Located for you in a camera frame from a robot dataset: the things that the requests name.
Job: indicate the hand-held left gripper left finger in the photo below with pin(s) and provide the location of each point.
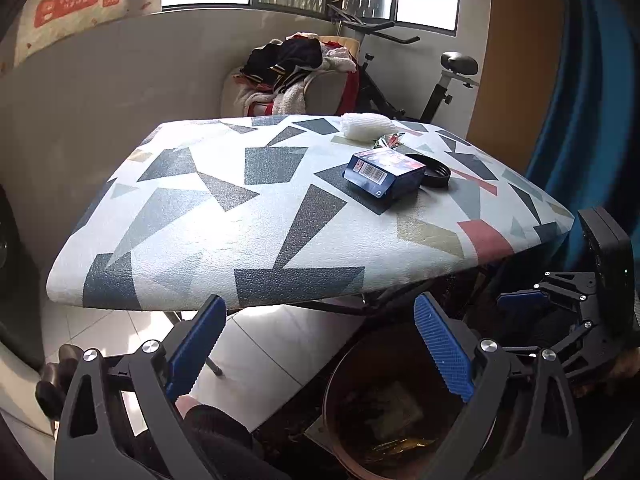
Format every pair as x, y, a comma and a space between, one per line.
197, 345

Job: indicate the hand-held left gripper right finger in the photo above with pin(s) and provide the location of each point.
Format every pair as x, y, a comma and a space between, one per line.
445, 350

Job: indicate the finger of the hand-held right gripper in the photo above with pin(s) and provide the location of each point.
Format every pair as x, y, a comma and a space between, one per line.
525, 300
582, 345

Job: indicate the brown round trash bin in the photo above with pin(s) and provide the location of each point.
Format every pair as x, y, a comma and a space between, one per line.
395, 410

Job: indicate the black round lid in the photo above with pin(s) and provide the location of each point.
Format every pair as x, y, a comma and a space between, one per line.
439, 172

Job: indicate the blue cardboard pack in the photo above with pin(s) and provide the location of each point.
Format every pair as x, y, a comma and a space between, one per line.
385, 175

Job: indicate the green snack wrapper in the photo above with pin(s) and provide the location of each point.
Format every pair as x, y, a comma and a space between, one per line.
390, 141

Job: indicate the white foam fruit net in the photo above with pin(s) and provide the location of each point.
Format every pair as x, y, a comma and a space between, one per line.
365, 126

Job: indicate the person's leg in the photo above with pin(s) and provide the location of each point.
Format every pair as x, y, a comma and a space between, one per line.
215, 427

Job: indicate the geometric patterned folding table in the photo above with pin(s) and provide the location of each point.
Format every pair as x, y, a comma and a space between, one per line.
250, 230

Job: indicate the dark brown rounded object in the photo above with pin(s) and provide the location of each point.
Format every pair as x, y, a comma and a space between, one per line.
52, 380

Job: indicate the blue curtain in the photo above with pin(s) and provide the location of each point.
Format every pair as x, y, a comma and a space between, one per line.
590, 110

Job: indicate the washing machine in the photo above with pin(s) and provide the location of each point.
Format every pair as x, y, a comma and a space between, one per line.
15, 285

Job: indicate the brown wooden door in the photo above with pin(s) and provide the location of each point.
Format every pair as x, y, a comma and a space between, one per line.
515, 60

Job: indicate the black exercise bike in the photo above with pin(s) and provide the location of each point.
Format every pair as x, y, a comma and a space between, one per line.
435, 95

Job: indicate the white fleece blanket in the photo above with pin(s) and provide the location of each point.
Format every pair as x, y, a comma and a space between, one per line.
290, 97

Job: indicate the beige chair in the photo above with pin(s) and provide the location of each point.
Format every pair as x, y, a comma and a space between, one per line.
325, 92

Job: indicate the black striped jacket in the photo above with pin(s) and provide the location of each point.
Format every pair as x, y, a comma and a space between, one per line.
285, 60

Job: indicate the white fluffy towel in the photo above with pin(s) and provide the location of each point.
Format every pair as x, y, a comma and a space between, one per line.
340, 62

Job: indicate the beige printed flat carton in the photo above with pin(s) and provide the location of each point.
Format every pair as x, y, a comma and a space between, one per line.
75, 5

